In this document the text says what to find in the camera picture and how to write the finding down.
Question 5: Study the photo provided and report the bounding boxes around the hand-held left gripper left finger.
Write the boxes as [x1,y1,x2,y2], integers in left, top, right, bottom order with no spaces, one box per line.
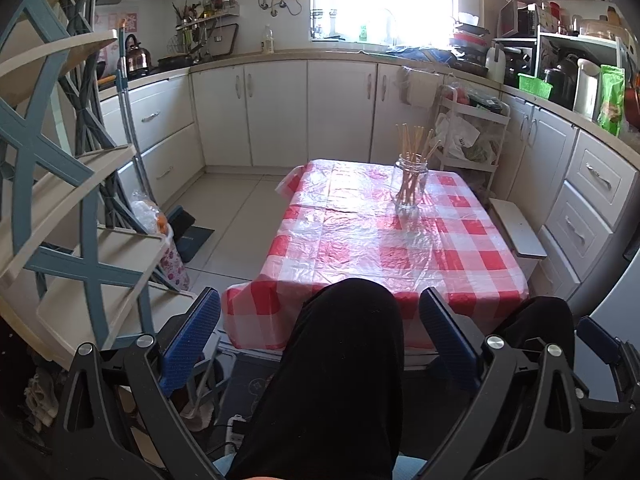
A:
[54,287,222,480]

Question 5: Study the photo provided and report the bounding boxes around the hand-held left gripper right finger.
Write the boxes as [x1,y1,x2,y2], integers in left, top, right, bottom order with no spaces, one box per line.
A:
[419,287,586,480]

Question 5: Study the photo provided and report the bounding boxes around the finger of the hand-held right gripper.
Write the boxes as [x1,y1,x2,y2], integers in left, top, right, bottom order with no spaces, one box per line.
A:
[575,316,625,366]

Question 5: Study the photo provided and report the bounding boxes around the clear glass jar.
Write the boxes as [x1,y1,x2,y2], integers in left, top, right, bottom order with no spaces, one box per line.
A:
[390,154,430,211]

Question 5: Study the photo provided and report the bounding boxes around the bundle of wooden chopsticks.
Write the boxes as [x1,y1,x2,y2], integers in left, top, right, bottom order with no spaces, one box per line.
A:
[395,122,441,206]

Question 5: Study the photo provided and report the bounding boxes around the person's right leg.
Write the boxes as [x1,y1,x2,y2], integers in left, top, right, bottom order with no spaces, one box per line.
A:
[492,296,576,356]

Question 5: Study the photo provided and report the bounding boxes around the person's leg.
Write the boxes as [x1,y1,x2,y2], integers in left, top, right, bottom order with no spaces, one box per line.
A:
[492,296,576,356]
[225,278,405,480]

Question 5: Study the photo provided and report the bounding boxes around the floral trash bin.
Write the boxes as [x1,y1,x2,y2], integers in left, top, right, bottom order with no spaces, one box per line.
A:
[150,225,191,291]

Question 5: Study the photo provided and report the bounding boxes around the blue and white shelf rack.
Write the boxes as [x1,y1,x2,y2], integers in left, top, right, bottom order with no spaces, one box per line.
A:
[0,0,173,368]

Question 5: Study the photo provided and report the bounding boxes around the person's left leg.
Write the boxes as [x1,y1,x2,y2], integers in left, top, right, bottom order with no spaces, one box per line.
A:
[225,278,405,480]

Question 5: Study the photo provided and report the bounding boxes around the white stool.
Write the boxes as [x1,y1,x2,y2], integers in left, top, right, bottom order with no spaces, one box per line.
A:
[487,197,548,261]

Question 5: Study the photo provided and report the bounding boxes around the red checked plastic tablecloth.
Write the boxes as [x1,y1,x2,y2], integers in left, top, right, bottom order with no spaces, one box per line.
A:
[222,159,530,351]

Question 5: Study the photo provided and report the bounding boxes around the blue chair seat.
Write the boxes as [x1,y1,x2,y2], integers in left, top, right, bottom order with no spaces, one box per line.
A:
[212,452,426,480]

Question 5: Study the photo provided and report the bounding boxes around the grey cloth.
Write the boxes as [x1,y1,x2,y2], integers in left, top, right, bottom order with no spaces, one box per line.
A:
[25,375,58,431]

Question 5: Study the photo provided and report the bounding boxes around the white plastic bag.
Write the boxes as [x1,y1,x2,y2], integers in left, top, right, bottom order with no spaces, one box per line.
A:
[434,112,481,161]

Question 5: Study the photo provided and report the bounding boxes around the white rolling cart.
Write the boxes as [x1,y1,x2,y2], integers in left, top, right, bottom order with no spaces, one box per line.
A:
[435,85,512,201]

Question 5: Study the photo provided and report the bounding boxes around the red pot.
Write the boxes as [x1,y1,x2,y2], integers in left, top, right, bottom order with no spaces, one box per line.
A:
[622,85,640,128]

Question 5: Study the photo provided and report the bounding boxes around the green snack packet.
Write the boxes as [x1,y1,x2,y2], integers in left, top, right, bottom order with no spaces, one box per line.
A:
[597,64,627,137]

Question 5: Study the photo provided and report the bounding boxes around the white kitchen base cabinets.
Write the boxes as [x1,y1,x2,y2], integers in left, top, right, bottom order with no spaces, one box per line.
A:
[97,49,640,311]

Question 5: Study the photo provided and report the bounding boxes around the clear hanging plastic bag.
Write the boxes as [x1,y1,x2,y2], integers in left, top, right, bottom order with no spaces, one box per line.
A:
[392,66,443,109]

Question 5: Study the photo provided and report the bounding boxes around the white thermos pot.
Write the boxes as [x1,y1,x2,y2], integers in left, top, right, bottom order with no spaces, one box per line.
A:
[572,58,602,120]

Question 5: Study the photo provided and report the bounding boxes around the green plastic basket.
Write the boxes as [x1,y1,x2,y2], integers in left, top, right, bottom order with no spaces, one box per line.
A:
[517,73,555,102]

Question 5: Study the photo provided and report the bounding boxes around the black electric kettle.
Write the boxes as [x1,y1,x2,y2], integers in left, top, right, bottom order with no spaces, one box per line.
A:
[542,55,580,106]

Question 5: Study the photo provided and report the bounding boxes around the white plastic jug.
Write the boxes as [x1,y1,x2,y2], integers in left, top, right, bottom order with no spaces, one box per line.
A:
[486,42,507,83]

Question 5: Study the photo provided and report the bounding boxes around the black toaster oven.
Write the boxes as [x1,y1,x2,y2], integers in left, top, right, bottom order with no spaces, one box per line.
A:
[495,45,536,86]

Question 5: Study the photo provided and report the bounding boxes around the black griddle pan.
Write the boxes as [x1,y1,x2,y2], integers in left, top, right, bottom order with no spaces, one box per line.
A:
[95,60,121,86]

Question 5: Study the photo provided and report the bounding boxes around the blue bag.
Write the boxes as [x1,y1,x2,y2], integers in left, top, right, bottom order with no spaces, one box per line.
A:
[387,46,453,66]

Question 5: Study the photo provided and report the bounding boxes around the black frying pan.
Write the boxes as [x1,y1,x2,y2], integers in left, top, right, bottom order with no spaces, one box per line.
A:
[157,52,201,68]

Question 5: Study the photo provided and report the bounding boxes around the metal stovetop kettle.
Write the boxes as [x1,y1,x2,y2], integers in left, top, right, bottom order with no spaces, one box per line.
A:
[122,34,153,73]

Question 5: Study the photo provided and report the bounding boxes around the stack of dishes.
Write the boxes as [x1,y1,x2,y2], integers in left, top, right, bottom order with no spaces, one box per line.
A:
[448,12,493,76]

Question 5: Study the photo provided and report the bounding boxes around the white counter shelf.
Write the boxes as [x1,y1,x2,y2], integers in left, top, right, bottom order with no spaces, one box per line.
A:
[535,30,628,111]

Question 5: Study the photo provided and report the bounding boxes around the dark framed tray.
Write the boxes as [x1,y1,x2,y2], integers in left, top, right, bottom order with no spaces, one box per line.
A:
[202,22,240,57]

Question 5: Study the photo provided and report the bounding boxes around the silver microwave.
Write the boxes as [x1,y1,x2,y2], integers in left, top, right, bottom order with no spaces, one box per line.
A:
[497,0,541,38]

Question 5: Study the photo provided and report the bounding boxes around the glass jars on windowsill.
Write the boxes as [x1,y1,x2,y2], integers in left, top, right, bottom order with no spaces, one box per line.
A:
[310,9,341,40]

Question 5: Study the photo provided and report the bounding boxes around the wall spice rack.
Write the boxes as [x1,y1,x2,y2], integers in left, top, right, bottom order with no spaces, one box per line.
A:
[172,0,240,31]

